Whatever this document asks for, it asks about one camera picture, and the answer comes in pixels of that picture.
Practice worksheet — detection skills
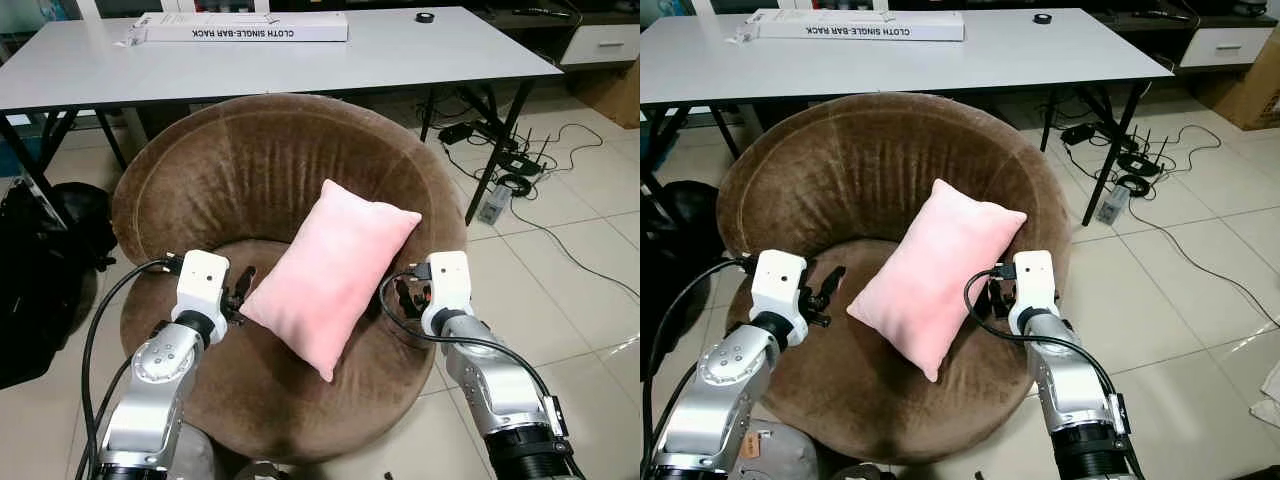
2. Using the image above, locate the pink pillow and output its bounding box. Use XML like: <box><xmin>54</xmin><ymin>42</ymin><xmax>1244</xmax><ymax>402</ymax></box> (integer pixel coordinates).
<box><xmin>846</xmin><ymin>179</ymin><xmax>1029</xmax><ymax>383</ymax></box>
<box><xmin>240</xmin><ymin>179</ymin><xmax>423</xmax><ymax>383</ymax></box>

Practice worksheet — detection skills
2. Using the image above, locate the brown round velvet sofa chair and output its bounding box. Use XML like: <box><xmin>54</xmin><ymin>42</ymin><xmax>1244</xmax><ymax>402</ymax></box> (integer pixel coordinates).
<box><xmin>110</xmin><ymin>92</ymin><xmax>469</xmax><ymax>463</ymax></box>
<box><xmin>716</xmin><ymin>92</ymin><xmax>1073</xmax><ymax>463</ymax></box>

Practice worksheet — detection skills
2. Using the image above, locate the white power adapter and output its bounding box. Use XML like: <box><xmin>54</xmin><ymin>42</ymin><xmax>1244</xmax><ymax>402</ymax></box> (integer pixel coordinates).
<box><xmin>478</xmin><ymin>190</ymin><xmax>513</xmax><ymax>226</ymax></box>
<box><xmin>1096</xmin><ymin>188</ymin><xmax>1131</xmax><ymax>225</ymax></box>

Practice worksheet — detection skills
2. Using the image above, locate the black bag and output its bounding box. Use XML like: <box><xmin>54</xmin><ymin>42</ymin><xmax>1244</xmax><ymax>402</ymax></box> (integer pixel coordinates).
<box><xmin>0</xmin><ymin>180</ymin><xmax>119</xmax><ymax>391</ymax></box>
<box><xmin>640</xmin><ymin>180</ymin><xmax>736</xmax><ymax>351</ymax></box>

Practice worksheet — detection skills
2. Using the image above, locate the grey robot torso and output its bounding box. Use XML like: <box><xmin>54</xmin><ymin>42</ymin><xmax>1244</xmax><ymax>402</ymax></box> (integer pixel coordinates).
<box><xmin>738</xmin><ymin>425</ymin><xmax>816</xmax><ymax>480</ymax></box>

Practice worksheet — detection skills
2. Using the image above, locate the black router with antennas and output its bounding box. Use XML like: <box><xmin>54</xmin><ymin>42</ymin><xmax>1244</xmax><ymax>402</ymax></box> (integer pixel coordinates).
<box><xmin>1112</xmin><ymin>126</ymin><xmax>1169</xmax><ymax>181</ymax></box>
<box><xmin>490</xmin><ymin>130</ymin><xmax>553</xmax><ymax>187</ymax></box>

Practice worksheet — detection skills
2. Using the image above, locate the white table with black legs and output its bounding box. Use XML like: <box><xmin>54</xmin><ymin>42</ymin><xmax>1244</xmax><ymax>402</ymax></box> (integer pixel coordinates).
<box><xmin>0</xmin><ymin>7</ymin><xmax>564</xmax><ymax>226</ymax></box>
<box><xmin>640</xmin><ymin>8</ymin><xmax>1174</xmax><ymax>226</ymax></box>

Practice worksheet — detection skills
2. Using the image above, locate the white printed cardboard box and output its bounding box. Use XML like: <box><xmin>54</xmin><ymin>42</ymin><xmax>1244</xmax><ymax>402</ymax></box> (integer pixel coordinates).
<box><xmin>115</xmin><ymin>12</ymin><xmax>349</xmax><ymax>48</ymax></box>
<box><xmin>735</xmin><ymin>10</ymin><xmax>966</xmax><ymax>44</ymax></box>

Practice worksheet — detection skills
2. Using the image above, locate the brown cardboard box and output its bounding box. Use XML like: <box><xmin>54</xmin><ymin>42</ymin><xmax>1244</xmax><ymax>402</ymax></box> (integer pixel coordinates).
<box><xmin>1190</xmin><ymin>55</ymin><xmax>1280</xmax><ymax>131</ymax></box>
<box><xmin>575</xmin><ymin>60</ymin><xmax>641</xmax><ymax>129</ymax></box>

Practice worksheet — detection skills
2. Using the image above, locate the white drawer cabinet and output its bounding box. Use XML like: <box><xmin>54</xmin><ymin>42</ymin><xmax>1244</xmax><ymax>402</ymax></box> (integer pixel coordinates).
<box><xmin>1178</xmin><ymin>26</ymin><xmax>1251</xmax><ymax>69</ymax></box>
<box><xmin>558</xmin><ymin>24</ymin><xmax>641</xmax><ymax>69</ymax></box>

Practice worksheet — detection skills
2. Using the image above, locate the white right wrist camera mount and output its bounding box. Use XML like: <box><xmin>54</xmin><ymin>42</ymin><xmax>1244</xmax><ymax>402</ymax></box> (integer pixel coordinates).
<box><xmin>428</xmin><ymin>252</ymin><xmax>473</xmax><ymax>313</ymax></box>
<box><xmin>1012</xmin><ymin>250</ymin><xmax>1057</xmax><ymax>313</ymax></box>

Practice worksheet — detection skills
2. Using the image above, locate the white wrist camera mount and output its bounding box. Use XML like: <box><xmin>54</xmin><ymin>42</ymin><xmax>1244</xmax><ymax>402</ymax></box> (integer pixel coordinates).
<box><xmin>428</xmin><ymin>252</ymin><xmax>473</xmax><ymax>313</ymax></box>
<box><xmin>1012</xmin><ymin>250</ymin><xmax>1057</xmax><ymax>313</ymax></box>
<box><xmin>175</xmin><ymin>250</ymin><xmax>231</xmax><ymax>321</ymax></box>
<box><xmin>750</xmin><ymin>250</ymin><xmax>809</xmax><ymax>321</ymax></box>

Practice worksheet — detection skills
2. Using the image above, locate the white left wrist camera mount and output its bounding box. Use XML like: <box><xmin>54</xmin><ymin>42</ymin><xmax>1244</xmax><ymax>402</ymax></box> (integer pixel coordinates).
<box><xmin>750</xmin><ymin>250</ymin><xmax>809</xmax><ymax>321</ymax></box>
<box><xmin>175</xmin><ymin>250</ymin><xmax>231</xmax><ymax>321</ymax></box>

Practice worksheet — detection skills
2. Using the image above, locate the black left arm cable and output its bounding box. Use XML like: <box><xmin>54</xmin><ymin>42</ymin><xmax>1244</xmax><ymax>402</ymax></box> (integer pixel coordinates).
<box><xmin>640</xmin><ymin>255</ymin><xmax>761</xmax><ymax>480</ymax></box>
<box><xmin>78</xmin><ymin>255</ymin><xmax>186</xmax><ymax>480</ymax></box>

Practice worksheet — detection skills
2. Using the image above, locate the long black floor cable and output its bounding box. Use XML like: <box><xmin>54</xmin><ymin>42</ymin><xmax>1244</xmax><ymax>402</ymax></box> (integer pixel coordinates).
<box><xmin>1125</xmin><ymin>122</ymin><xmax>1280</xmax><ymax>331</ymax></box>
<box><xmin>505</xmin><ymin>122</ymin><xmax>641</xmax><ymax>301</ymax></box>

